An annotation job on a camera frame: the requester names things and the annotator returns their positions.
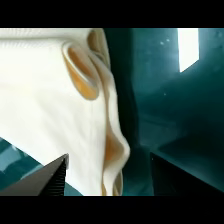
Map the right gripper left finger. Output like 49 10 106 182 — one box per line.
0 152 70 197

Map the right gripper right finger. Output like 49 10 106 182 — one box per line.
150 151 224 197

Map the cream shirt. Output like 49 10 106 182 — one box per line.
0 27 131 197

